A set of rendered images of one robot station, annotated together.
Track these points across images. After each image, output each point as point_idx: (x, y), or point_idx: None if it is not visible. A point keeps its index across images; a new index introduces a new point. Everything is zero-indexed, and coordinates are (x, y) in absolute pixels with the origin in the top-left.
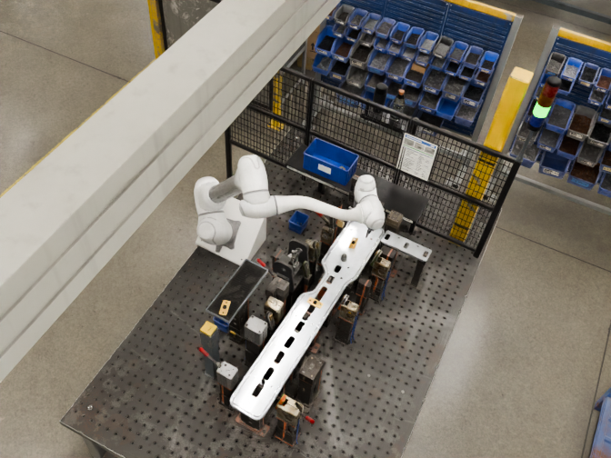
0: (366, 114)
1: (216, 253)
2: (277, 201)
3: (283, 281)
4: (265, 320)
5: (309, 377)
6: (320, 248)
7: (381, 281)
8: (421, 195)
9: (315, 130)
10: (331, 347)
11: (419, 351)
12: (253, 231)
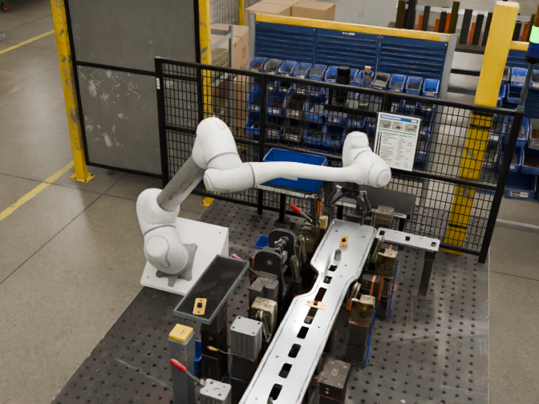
0: (330, 103)
1: (169, 291)
2: (253, 165)
3: (269, 280)
4: None
5: (336, 385)
6: None
7: (387, 283)
8: (406, 193)
9: (271, 141)
10: None
11: (457, 365)
12: (213, 252)
